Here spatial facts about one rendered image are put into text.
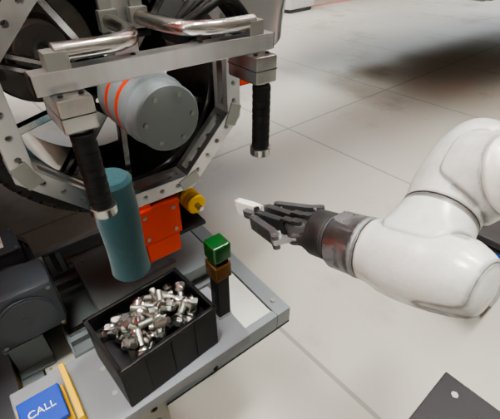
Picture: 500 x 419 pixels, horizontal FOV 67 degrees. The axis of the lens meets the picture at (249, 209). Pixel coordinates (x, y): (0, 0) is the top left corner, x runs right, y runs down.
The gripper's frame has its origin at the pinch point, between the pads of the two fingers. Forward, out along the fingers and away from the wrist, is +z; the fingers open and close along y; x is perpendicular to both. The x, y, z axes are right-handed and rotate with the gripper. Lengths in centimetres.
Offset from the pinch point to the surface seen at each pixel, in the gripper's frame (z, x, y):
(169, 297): 6.6, 12.3, 18.0
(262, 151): 5.2, -7.6, -10.1
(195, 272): 46, 38, -8
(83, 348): 51, 44, 31
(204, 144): 29.9, -6.3, -12.0
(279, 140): 126, 39, -130
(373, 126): 98, 46, -194
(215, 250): 0.6, 4.5, 9.1
